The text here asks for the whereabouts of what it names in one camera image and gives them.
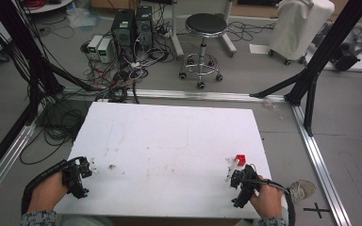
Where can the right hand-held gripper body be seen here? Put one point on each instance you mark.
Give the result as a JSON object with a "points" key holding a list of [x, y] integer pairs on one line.
{"points": [[246, 183]]}

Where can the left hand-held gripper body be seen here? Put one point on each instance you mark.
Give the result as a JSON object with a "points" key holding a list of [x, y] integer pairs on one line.
{"points": [[74, 175]]}

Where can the red block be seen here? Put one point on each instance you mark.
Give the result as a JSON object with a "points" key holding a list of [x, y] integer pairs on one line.
{"points": [[241, 159]]}

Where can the person's right hand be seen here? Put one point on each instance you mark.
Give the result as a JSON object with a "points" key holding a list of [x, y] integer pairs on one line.
{"points": [[268, 199]]}

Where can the person's left hand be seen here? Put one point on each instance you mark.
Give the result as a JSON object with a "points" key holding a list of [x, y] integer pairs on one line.
{"points": [[47, 193]]}

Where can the person's grey shoe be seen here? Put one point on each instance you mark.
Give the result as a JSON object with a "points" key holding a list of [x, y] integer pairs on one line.
{"points": [[302, 190]]}

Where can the white power supply box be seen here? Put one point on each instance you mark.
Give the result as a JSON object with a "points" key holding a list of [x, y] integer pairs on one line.
{"points": [[94, 44], [105, 50]]}

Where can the white paper sheet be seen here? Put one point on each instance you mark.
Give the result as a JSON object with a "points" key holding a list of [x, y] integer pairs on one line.
{"points": [[259, 49]]}

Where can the white table leg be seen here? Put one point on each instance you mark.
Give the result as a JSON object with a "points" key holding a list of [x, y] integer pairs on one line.
{"points": [[176, 34], [229, 37]]}

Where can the large black computer tower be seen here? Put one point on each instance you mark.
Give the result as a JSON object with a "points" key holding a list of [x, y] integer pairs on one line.
{"points": [[123, 31]]}

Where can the black round stool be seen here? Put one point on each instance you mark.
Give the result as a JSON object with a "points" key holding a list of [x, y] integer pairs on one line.
{"points": [[205, 25]]}

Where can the small black computer tower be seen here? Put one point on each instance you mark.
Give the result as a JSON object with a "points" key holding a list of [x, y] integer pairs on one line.
{"points": [[144, 26]]}

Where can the clear plastic bag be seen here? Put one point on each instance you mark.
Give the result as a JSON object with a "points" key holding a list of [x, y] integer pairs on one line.
{"points": [[81, 17]]}

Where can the white cloth covered cart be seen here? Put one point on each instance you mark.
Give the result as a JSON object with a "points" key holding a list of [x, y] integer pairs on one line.
{"points": [[298, 28]]}

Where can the black and grey device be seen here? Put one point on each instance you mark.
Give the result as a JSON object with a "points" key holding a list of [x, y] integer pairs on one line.
{"points": [[348, 53]]}

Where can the round white table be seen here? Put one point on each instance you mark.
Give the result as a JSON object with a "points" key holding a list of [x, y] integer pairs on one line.
{"points": [[48, 5]]}

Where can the aluminium floor rail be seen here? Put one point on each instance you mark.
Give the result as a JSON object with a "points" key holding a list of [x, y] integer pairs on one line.
{"points": [[6, 163], [322, 169], [201, 95]]}

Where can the black diagonal frame strut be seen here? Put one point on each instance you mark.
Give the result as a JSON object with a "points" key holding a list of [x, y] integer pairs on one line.
{"points": [[3, 147]]}

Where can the black metal frame post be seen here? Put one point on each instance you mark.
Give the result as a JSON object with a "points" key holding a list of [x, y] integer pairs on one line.
{"points": [[25, 44], [326, 47]]}

